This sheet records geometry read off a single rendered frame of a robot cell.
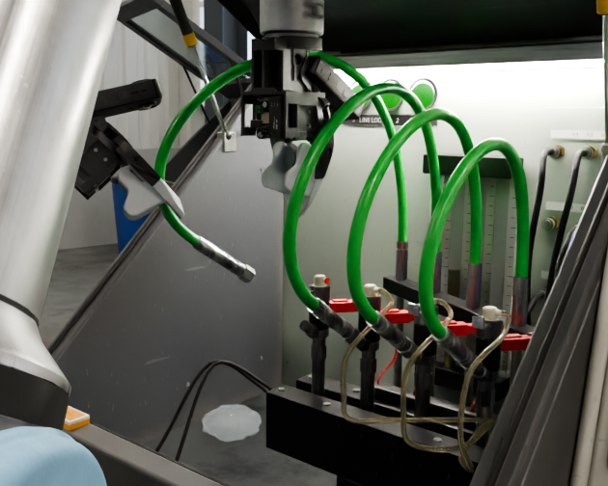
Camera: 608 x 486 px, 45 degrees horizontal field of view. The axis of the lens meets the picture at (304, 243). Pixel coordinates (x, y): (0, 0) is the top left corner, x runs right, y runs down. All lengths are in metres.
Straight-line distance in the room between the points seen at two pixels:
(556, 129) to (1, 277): 0.92
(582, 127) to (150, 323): 0.70
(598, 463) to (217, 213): 0.72
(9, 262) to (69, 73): 0.07
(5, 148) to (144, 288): 0.92
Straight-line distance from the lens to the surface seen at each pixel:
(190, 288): 1.22
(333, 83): 0.91
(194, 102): 0.94
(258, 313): 1.35
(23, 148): 0.25
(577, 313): 0.76
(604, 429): 0.80
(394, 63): 1.17
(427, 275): 0.69
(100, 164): 0.91
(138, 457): 0.90
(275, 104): 0.84
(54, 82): 0.26
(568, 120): 1.07
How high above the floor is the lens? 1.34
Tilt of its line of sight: 10 degrees down
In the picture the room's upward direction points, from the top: 1 degrees clockwise
